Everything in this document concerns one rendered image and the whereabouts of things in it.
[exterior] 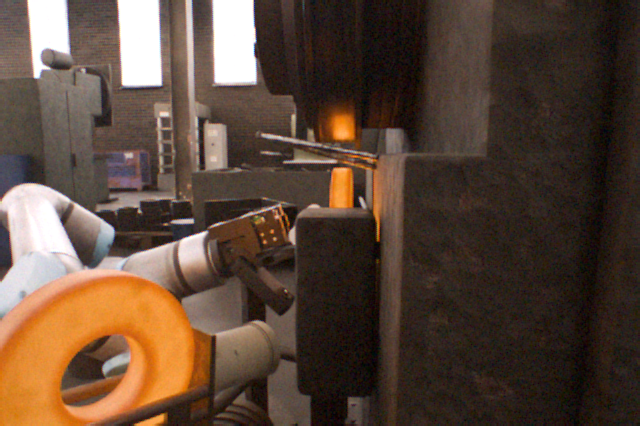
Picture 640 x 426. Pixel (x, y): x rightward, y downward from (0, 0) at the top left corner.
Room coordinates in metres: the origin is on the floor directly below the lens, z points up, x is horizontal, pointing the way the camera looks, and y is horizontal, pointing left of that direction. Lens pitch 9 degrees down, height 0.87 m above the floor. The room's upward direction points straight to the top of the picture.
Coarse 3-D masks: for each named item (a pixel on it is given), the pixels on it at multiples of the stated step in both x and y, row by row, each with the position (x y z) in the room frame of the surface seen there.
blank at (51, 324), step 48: (48, 288) 0.28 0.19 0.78; (96, 288) 0.29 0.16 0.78; (144, 288) 0.32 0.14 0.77; (0, 336) 0.26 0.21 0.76; (48, 336) 0.27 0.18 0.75; (96, 336) 0.29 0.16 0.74; (144, 336) 0.32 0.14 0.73; (192, 336) 0.35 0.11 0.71; (0, 384) 0.24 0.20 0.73; (48, 384) 0.26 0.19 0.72; (144, 384) 0.32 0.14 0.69
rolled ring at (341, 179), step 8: (336, 168) 0.77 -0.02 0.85; (344, 168) 0.77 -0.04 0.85; (336, 176) 0.73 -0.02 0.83; (344, 176) 0.73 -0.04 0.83; (336, 184) 0.72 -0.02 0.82; (344, 184) 0.72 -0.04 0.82; (336, 192) 0.71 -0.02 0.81; (344, 192) 0.71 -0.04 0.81; (336, 200) 0.70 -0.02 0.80; (344, 200) 0.70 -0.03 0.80; (352, 200) 0.83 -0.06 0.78
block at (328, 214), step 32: (320, 224) 0.51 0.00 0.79; (352, 224) 0.50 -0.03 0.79; (320, 256) 0.51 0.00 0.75; (352, 256) 0.50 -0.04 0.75; (320, 288) 0.51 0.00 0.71; (352, 288) 0.50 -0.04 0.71; (320, 320) 0.51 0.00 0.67; (352, 320) 0.50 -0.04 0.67; (320, 352) 0.51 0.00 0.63; (352, 352) 0.50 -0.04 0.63; (320, 384) 0.51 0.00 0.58; (352, 384) 0.50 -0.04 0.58
